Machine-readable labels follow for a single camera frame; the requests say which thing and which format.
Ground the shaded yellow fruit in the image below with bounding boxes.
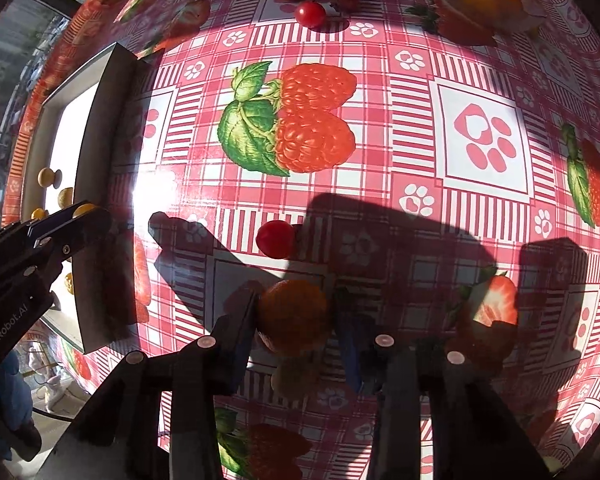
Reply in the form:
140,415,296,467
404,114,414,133
271,356,320,401

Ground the white rectangular tray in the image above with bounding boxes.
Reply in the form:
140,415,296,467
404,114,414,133
21,44,137,353

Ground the red checkered fruit tablecloth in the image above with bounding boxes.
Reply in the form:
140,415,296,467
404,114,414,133
0,0,600,480

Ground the red cherry tomato far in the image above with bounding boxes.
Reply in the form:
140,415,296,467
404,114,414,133
294,0,328,29

